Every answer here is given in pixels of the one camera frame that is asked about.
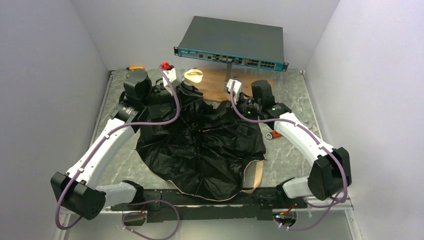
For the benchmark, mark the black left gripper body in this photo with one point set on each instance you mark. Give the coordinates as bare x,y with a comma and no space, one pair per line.
182,90

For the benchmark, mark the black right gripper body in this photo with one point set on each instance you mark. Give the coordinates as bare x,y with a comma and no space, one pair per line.
237,100

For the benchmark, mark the brown plywood board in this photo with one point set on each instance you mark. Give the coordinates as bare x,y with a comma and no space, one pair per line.
212,82

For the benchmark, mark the beige black folding umbrella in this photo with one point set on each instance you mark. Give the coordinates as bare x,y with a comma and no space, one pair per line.
206,151

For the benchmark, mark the teal network switch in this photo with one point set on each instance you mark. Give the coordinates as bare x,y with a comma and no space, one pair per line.
234,42

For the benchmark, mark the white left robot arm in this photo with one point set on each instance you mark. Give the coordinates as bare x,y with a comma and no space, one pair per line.
128,116

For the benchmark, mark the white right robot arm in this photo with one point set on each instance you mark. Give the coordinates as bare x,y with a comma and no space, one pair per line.
329,176

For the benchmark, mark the yellow utility knife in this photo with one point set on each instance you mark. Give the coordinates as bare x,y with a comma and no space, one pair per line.
132,68

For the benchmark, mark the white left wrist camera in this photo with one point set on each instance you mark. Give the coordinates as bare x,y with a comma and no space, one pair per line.
169,76

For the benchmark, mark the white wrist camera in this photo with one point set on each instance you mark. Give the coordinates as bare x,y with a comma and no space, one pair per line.
234,87
169,76

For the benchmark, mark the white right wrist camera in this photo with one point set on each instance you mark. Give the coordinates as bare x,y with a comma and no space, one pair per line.
234,87

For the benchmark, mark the red handled adjustable wrench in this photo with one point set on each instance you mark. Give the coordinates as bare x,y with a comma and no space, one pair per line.
273,135

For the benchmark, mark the metal stand bracket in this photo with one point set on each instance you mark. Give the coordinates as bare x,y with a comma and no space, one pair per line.
230,74

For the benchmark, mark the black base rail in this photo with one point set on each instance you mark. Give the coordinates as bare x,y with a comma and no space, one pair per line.
170,205

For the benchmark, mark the aluminium frame profile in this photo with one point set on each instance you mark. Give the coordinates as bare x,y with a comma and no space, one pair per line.
88,204

